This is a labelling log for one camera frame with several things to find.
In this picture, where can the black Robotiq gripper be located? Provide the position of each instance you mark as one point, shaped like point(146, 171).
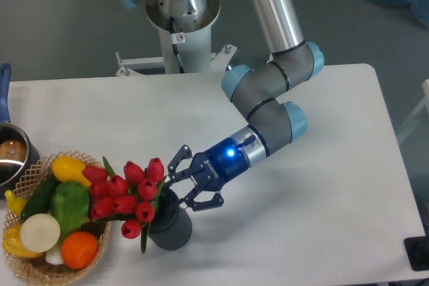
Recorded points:
point(218, 167)

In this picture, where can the red tulip bouquet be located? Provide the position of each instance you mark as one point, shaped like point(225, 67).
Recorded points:
point(133, 198)

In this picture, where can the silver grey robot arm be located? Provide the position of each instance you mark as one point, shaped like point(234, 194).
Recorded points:
point(184, 28)

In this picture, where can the dark grey ribbed vase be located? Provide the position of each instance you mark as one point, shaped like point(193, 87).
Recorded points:
point(171, 229)

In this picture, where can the green lettuce leaf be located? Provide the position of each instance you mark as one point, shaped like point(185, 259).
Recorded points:
point(69, 205)

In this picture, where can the yellow squash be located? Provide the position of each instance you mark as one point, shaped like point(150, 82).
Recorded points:
point(67, 168)

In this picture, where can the orange fruit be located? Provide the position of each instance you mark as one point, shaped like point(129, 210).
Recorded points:
point(79, 249)

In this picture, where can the green cucumber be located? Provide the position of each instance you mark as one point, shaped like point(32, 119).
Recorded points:
point(40, 200)

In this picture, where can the white leek stalk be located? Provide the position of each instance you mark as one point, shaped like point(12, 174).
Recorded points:
point(54, 255)

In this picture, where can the white onion half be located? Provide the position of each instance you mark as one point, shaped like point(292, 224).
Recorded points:
point(39, 233)

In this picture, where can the woven wicker basket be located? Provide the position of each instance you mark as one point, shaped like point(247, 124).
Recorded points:
point(21, 271)

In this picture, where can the yellow bell pepper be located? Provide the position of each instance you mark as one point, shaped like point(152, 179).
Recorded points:
point(12, 244)

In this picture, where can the black device at table edge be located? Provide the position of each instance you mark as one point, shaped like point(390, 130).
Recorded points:
point(417, 252)

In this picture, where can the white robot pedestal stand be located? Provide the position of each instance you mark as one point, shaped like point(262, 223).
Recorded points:
point(181, 53)

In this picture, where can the blue handled saucepan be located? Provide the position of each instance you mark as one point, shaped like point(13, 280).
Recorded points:
point(17, 151)

